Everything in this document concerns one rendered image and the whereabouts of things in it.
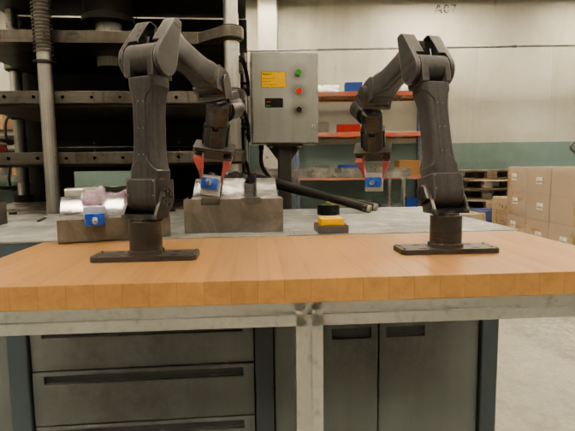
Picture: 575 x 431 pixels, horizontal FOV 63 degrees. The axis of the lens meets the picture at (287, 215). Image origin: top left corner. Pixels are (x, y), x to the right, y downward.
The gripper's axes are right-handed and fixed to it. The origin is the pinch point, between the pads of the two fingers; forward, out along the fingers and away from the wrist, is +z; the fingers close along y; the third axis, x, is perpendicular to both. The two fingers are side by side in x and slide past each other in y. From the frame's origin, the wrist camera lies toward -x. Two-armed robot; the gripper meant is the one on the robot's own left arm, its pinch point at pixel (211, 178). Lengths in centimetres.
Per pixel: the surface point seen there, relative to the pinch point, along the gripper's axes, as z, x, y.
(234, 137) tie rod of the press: 10, -73, -1
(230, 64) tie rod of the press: -17, -83, 4
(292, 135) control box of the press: 10, -87, -26
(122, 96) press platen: 2, -83, 47
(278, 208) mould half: 4.6, 3.4, -18.5
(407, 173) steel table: 101, -328, -166
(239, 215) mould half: 7.7, 4.7, -8.4
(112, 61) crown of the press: -5, -113, 60
